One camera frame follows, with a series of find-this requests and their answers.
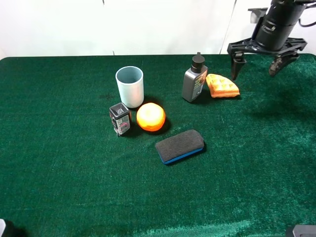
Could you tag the green velvet table cloth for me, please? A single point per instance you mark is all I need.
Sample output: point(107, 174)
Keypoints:
point(64, 172)

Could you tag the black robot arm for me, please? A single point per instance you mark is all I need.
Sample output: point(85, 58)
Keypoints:
point(286, 9)

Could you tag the black and blue eraser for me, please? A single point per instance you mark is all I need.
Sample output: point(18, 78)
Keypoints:
point(179, 146)

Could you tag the orange fruit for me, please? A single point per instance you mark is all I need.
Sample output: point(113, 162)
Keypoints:
point(151, 117)

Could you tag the orange waffle piece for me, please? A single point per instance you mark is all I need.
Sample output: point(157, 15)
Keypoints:
point(220, 86)

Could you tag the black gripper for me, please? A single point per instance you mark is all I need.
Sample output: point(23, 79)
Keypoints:
point(271, 37)

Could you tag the light blue cylindrical cup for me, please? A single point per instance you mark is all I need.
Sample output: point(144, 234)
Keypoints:
point(131, 86)

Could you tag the grey object bottom right corner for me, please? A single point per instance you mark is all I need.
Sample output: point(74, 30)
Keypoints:
point(301, 231)

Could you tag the small black ink cartridge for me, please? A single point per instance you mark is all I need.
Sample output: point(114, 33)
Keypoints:
point(121, 118)

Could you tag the grey bottle with black cap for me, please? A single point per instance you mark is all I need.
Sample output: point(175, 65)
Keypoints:
point(194, 78)

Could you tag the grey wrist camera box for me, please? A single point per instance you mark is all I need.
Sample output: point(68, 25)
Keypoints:
point(257, 14)

